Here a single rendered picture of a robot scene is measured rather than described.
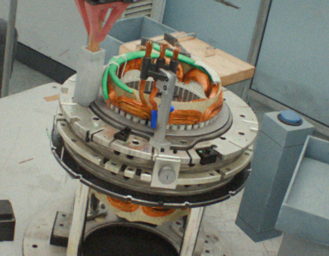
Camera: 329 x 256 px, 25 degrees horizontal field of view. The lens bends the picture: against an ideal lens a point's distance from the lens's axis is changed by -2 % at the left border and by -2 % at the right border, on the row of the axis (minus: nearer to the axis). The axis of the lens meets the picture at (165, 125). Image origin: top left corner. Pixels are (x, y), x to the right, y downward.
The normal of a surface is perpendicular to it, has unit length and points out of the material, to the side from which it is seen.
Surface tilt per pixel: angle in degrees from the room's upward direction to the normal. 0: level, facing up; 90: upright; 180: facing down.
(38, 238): 0
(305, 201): 0
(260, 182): 90
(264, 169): 90
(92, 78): 90
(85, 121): 0
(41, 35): 90
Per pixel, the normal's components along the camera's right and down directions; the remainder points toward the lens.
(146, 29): -0.67, 0.23
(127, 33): 0.72, 0.43
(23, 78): 0.18, -0.87
